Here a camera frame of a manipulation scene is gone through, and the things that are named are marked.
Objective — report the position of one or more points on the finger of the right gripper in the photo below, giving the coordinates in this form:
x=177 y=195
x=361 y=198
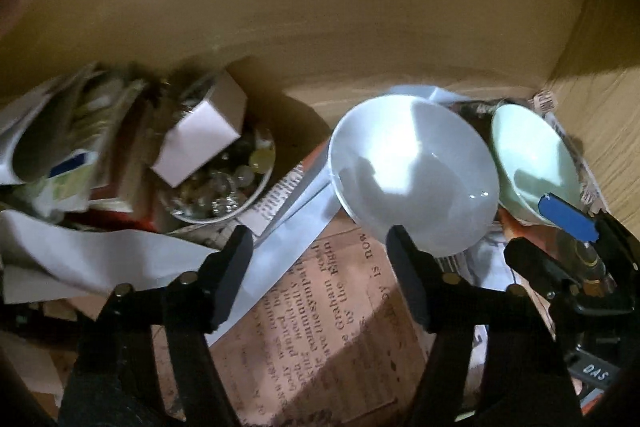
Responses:
x=568 y=218
x=545 y=275

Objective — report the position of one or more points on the white bowl with dark spots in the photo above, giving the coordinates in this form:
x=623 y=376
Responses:
x=401 y=160

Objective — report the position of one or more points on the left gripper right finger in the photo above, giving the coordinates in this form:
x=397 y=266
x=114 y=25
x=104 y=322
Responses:
x=525 y=380

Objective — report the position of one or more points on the vintage newspaper print mat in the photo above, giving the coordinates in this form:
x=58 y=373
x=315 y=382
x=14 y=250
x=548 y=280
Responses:
x=331 y=343

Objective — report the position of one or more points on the white folded card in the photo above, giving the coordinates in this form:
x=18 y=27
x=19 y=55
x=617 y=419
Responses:
x=210 y=115

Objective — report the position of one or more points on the mint green bowl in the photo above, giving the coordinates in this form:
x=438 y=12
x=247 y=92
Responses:
x=532 y=161

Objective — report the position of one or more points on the small bowl of trinkets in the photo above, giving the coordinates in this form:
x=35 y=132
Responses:
x=227 y=184

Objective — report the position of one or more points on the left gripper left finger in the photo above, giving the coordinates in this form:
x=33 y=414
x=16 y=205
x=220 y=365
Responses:
x=114 y=381

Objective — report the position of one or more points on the white paper sheet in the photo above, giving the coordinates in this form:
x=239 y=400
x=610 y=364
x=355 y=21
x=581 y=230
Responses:
x=43 y=262

